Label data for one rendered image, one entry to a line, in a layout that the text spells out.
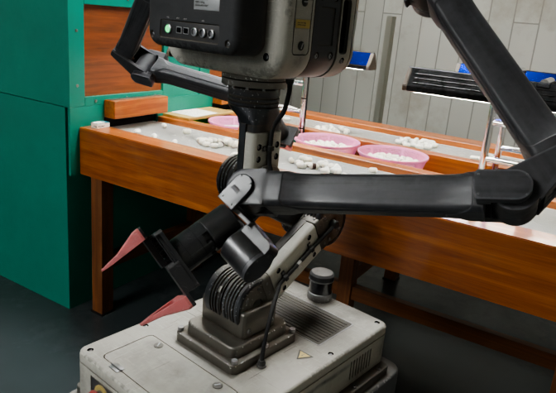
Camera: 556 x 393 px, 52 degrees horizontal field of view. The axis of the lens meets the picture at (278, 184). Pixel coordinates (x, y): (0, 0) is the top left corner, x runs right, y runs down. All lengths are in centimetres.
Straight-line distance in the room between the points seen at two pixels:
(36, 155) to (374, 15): 238
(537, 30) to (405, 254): 214
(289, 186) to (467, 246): 77
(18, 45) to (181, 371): 155
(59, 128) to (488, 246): 158
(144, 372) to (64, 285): 126
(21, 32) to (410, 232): 163
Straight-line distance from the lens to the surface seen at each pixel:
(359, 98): 398
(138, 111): 239
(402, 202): 79
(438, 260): 156
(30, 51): 239
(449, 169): 227
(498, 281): 154
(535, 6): 350
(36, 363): 224
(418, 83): 180
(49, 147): 238
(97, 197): 229
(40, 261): 261
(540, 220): 176
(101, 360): 136
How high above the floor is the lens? 123
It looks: 16 degrees down
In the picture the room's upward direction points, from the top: 5 degrees clockwise
